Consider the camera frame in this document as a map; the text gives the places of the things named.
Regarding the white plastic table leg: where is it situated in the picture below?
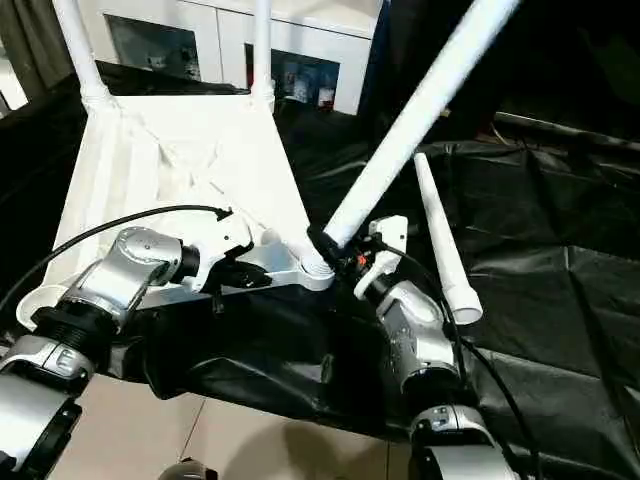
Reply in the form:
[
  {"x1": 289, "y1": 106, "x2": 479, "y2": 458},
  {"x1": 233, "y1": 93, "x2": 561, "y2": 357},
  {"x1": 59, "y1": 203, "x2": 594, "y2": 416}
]
[
  {"x1": 248, "y1": 0, "x2": 277, "y2": 115},
  {"x1": 51, "y1": 0, "x2": 110, "y2": 110},
  {"x1": 412, "y1": 151, "x2": 485, "y2": 327},
  {"x1": 298, "y1": 0, "x2": 525, "y2": 287}
]

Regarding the white plastic table top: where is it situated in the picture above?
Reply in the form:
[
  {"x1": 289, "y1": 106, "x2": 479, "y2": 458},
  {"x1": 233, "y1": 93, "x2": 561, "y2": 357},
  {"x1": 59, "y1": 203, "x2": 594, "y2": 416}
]
[{"x1": 14, "y1": 89, "x2": 338, "y2": 335}]

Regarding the white glass door cabinet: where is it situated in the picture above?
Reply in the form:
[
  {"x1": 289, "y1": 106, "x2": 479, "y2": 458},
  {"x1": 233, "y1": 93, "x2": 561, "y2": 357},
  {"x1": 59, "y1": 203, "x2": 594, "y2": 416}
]
[{"x1": 74, "y1": 0, "x2": 382, "y2": 117}]

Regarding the dark metal rod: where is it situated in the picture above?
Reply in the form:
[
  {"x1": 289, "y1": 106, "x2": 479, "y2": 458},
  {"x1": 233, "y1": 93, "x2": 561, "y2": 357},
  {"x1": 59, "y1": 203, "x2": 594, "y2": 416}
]
[{"x1": 491, "y1": 111, "x2": 640, "y2": 152}]

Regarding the black bag with yellow label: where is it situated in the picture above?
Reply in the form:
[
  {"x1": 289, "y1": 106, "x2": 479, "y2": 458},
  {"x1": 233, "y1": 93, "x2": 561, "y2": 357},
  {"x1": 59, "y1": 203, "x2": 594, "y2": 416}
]
[{"x1": 359, "y1": 0, "x2": 640, "y2": 147}]

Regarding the grey curtain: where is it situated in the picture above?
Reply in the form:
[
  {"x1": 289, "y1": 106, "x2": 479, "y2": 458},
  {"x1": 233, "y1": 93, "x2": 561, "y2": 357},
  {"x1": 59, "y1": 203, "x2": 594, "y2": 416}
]
[{"x1": 0, "y1": 0, "x2": 77, "y2": 92}]

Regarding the black left camera cable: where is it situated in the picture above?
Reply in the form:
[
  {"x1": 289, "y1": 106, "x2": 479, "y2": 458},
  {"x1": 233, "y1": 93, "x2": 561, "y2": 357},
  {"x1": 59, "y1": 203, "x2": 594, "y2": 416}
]
[{"x1": 0, "y1": 203, "x2": 235, "y2": 312}]

